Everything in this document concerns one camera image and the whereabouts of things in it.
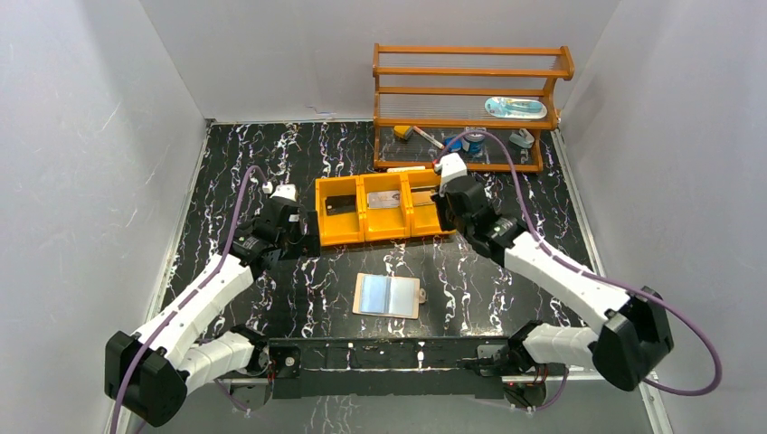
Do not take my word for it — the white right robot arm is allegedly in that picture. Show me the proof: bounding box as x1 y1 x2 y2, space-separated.
432 175 674 392

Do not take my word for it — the blue packaged item on shelf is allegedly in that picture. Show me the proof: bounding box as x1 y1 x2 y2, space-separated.
484 97 548 120

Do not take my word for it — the brown card in bin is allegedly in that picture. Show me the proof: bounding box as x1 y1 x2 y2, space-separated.
411 187 438 207

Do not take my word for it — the orange bin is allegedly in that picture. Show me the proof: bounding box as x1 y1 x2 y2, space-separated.
315 175 365 247
358 173 412 241
404 170 451 237

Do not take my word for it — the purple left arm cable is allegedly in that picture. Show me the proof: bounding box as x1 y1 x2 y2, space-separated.
109 165 270 434

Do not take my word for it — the right orange bin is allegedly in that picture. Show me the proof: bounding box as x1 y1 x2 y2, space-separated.
404 170 451 237

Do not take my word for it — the silver card in bin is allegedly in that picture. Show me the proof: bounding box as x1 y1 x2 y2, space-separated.
366 190 402 210

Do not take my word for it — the white marker pen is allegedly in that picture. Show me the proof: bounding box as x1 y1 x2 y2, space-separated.
412 126 445 149

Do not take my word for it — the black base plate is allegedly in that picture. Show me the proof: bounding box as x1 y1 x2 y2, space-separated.
263 336 571 401

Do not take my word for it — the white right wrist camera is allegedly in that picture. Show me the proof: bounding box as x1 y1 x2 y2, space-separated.
434 153 468 196

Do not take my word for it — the blue small box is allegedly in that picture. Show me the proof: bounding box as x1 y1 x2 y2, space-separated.
443 137 462 153

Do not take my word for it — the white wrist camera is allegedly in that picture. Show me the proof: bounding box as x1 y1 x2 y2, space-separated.
434 153 468 196
261 182 298 209

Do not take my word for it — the black card in bin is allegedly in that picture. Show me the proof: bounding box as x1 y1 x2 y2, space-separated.
325 194 356 216

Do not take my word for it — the aluminium frame rail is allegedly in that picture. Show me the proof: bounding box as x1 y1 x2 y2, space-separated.
108 338 667 434

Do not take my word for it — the left orange bin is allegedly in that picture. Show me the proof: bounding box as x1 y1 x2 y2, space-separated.
315 175 365 247

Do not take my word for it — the middle orange bin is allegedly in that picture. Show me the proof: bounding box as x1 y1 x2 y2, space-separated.
358 173 412 241

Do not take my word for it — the beige leather card holder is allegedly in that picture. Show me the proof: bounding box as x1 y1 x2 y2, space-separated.
352 273 427 319

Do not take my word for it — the orange wooden shelf rack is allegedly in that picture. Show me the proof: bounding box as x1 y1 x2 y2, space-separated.
372 43 575 174

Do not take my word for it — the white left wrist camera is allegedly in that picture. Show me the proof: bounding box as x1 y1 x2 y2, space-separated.
261 182 298 209

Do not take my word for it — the blue white tape roll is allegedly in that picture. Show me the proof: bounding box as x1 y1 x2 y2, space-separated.
461 130 485 156

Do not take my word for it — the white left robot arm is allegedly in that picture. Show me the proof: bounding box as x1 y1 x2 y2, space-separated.
104 194 320 427

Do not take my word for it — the yellow sponge block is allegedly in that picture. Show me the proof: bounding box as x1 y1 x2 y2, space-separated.
393 126 413 141

